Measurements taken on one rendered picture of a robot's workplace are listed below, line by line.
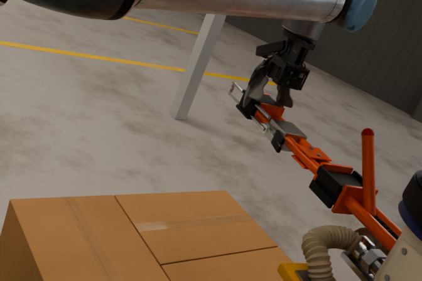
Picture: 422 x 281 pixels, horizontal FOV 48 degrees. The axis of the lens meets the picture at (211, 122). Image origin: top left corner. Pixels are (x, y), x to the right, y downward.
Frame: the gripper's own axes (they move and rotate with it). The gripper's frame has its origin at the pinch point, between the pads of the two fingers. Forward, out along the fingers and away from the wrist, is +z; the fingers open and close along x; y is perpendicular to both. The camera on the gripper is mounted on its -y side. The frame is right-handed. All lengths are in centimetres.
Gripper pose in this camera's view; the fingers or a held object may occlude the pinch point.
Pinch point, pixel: (260, 106)
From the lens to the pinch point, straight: 118.9
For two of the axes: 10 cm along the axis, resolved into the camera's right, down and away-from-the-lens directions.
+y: 3.5, 4.7, -8.1
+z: -3.6, 8.7, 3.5
